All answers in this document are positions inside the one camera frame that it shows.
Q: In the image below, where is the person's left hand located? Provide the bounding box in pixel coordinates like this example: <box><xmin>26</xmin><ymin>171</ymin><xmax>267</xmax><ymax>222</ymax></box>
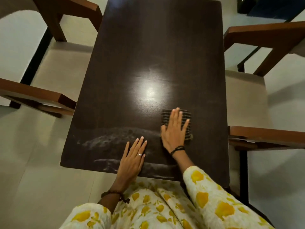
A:
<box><xmin>111</xmin><ymin>136</ymin><xmax>148</xmax><ymax>193</ymax></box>

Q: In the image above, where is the person's right hand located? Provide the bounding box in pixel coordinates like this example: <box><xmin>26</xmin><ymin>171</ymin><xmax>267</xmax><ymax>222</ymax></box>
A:
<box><xmin>160</xmin><ymin>107</ymin><xmax>190</xmax><ymax>155</ymax></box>

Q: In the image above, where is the dark checkered cleaning cloth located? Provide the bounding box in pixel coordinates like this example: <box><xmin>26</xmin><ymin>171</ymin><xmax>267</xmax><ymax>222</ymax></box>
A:
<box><xmin>161</xmin><ymin>108</ymin><xmax>193</xmax><ymax>141</ymax></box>

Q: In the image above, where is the person's right forearm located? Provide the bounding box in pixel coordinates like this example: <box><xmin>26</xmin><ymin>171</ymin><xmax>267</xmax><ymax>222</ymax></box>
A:
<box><xmin>172</xmin><ymin>150</ymin><xmax>195</xmax><ymax>174</ymax></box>

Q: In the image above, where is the person's left forearm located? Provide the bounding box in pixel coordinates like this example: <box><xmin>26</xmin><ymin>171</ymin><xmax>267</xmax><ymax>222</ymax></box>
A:
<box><xmin>98</xmin><ymin>192</ymin><xmax>123</xmax><ymax>214</ymax></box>

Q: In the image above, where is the white and yellow patterned garment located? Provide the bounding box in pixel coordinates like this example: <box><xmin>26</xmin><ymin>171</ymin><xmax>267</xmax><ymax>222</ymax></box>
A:
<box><xmin>59</xmin><ymin>165</ymin><xmax>275</xmax><ymax>229</ymax></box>

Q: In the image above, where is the wooden chair with beige cushion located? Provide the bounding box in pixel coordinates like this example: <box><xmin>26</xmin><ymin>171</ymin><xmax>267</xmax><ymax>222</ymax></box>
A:
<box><xmin>0</xmin><ymin>0</ymin><xmax>103</xmax><ymax>118</ymax></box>
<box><xmin>223</xmin><ymin>21</ymin><xmax>305</xmax><ymax>196</ymax></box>

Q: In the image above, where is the dark brown table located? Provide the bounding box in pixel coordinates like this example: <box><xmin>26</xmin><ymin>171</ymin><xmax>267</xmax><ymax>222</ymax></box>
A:
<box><xmin>60</xmin><ymin>0</ymin><xmax>230</xmax><ymax>188</ymax></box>

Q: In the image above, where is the dark blue door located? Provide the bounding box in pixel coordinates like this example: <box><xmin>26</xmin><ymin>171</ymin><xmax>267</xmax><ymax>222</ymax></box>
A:
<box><xmin>237</xmin><ymin>0</ymin><xmax>305</xmax><ymax>22</ymax></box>

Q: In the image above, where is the black cord bracelet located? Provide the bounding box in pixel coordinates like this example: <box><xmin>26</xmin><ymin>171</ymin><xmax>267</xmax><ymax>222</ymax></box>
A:
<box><xmin>169</xmin><ymin>145</ymin><xmax>186</xmax><ymax>156</ymax></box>

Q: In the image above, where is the brown bead bracelet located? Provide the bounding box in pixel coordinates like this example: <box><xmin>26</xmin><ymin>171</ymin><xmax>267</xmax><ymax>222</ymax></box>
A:
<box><xmin>101</xmin><ymin>190</ymin><xmax>130</xmax><ymax>204</ymax></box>

